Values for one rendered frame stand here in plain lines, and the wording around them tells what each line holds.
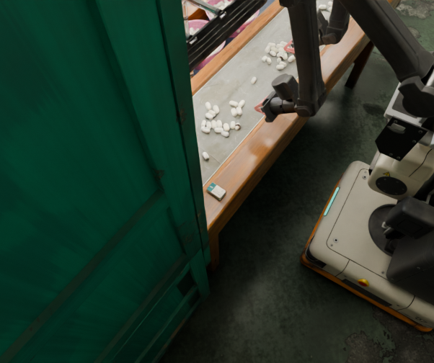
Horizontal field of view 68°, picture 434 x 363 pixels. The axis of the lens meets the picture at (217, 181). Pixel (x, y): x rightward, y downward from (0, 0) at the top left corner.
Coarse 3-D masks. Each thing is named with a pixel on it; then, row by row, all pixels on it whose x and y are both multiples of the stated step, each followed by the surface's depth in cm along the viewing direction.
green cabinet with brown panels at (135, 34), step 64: (0, 0) 20; (64, 0) 23; (128, 0) 26; (0, 64) 22; (64, 64) 26; (128, 64) 30; (0, 128) 25; (64, 128) 30; (128, 128) 38; (192, 128) 47; (0, 192) 28; (64, 192) 35; (128, 192) 46; (192, 192) 63; (0, 256) 32; (64, 256) 41; (128, 256) 58; (192, 256) 93; (0, 320) 38; (64, 320) 48; (128, 320) 79
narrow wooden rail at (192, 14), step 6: (204, 0) 162; (228, 0) 176; (192, 6) 160; (192, 12) 158; (198, 12) 161; (204, 12) 165; (192, 18) 160; (198, 18) 164; (204, 18) 168; (198, 24) 167
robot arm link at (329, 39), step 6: (318, 12) 117; (318, 18) 116; (324, 18) 119; (318, 24) 118; (324, 24) 119; (324, 30) 119; (324, 36) 118; (330, 36) 116; (336, 36) 115; (324, 42) 120; (330, 42) 118
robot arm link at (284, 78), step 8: (280, 80) 97; (288, 80) 95; (280, 88) 97; (288, 88) 96; (296, 88) 97; (280, 96) 99; (288, 96) 98; (296, 96) 97; (296, 104) 98; (296, 112) 99; (304, 112) 96
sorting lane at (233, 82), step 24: (288, 24) 156; (264, 48) 149; (240, 72) 142; (264, 72) 142; (288, 72) 141; (216, 96) 136; (240, 96) 135; (264, 96) 135; (216, 120) 129; (240, 120) 129; (216, 144) 124; (216, 168) 119
